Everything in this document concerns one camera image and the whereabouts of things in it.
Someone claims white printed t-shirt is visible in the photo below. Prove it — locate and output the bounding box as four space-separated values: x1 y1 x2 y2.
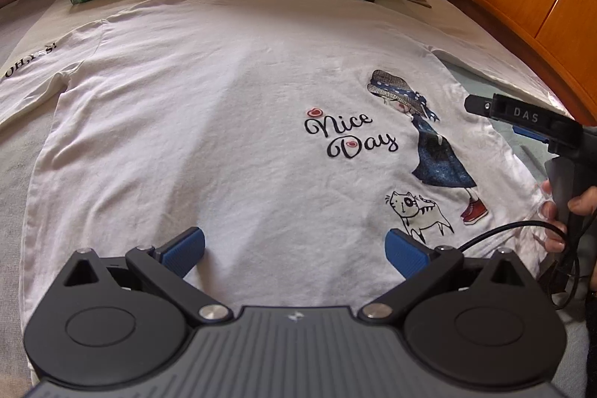
0 0 571 333

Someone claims person right hand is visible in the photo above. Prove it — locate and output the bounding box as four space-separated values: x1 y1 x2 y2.
539 179 597 255

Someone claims black cable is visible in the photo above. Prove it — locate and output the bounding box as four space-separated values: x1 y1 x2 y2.
458 219 583 311

